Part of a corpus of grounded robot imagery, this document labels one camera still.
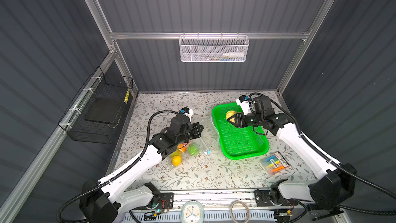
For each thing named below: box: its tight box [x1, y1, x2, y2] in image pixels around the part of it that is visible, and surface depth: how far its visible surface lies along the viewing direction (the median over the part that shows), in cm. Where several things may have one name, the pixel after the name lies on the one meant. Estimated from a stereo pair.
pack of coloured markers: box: [259, 151, 290, 173], surface depth 86 cm
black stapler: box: [309, 208, 345, 221], surface depth 71 cm
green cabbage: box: [187, 142, 200, 156], surface depth 81 cm
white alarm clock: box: [180, 201, 205, 223], surface depth 70 cm
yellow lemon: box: [171, 155, 183, 167], surface depth 84 cm
